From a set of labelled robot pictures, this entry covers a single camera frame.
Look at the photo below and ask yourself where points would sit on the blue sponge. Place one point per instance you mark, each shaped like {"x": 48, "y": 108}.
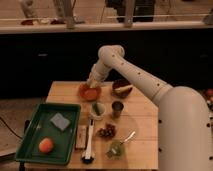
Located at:
{"x": 60, "y": 121}

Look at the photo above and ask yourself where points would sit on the green plastic tray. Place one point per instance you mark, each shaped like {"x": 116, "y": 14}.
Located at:
{"x": 41, "y": 127}

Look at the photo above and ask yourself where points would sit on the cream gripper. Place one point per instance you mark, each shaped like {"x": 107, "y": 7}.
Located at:
{"x": 92, "y": 83}

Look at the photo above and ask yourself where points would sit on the small wooden block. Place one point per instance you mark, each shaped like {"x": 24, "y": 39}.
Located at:
{"x": 81, "y": 137}

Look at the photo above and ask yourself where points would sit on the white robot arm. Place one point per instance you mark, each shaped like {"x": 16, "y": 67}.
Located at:
{"x": 184, "y": 133}

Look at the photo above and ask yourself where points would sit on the green cucumber piece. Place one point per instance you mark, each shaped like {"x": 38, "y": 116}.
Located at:
{"x": 96, "y": 109}

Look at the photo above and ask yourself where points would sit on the bunch of red grapes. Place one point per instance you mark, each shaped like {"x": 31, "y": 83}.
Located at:
{"x": 109, "y": 131}

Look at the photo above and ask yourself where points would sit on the small metal cup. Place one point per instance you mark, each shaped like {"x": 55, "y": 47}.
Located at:
{"x": 117, "y": 108}

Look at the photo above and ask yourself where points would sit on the white black brush tool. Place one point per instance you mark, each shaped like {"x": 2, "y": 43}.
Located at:
{"x": 87, "y": 155}

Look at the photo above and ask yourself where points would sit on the dark brown bowl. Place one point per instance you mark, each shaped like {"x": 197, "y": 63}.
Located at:
{"x": 120, "y": 83}

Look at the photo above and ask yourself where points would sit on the green glass bowl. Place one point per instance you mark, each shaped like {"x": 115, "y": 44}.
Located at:
{"x": 116, "y": 149}

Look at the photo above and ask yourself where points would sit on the orange fruit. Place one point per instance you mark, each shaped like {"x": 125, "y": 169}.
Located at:
{"x": 46, "y": 145}

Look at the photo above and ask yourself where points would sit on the yellow banana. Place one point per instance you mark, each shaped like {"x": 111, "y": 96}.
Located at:
{"x": 122, "y": 89}

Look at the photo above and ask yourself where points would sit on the red-orange bowl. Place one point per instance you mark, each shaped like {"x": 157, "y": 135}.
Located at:
{"x": 89, "y": 94}

